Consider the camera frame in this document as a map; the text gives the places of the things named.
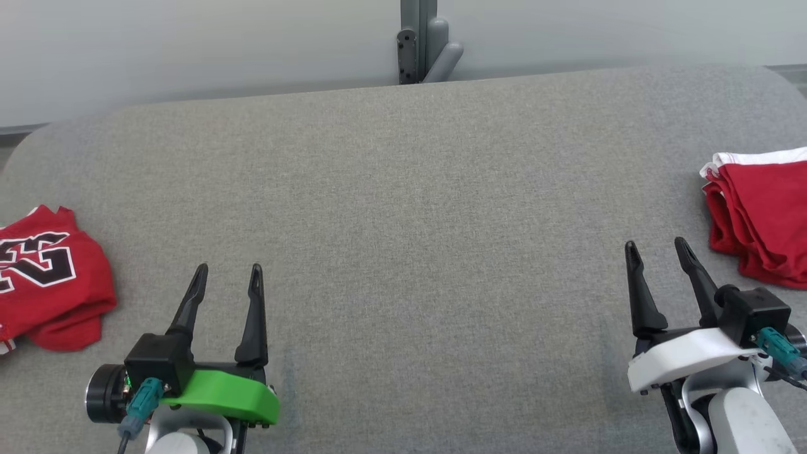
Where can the grey metal post with bracket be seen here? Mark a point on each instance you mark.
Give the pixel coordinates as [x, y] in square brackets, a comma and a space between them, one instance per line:
[416, 31]

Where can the grey fabric sofa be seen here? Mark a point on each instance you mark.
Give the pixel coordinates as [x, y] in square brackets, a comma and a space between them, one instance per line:
[410, 221]

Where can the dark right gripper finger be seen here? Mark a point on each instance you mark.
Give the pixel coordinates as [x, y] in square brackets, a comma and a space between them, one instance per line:
[643, 296]
[698, 284]

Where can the red shorts with white stripe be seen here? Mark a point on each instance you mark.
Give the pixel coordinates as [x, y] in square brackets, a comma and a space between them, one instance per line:
[769, 208]

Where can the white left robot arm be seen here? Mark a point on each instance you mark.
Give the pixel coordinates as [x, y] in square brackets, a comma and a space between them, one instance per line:
[183, 438]

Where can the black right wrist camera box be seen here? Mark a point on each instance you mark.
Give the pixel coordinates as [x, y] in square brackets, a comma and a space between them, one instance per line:
[753, 315]

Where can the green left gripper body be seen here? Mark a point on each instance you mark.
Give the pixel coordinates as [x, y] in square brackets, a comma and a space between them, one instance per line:
[227, 394]

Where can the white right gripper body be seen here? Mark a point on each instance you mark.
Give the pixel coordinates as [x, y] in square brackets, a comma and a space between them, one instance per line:
[687, 356]

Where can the red jersey with black number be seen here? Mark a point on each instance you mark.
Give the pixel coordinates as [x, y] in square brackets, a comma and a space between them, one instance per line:
[69, 296]

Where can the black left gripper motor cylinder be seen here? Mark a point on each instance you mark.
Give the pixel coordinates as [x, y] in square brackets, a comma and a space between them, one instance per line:
[106, 394]

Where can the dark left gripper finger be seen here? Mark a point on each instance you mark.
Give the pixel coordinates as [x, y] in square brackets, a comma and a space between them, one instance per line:
[189, 302]
[253, 321]

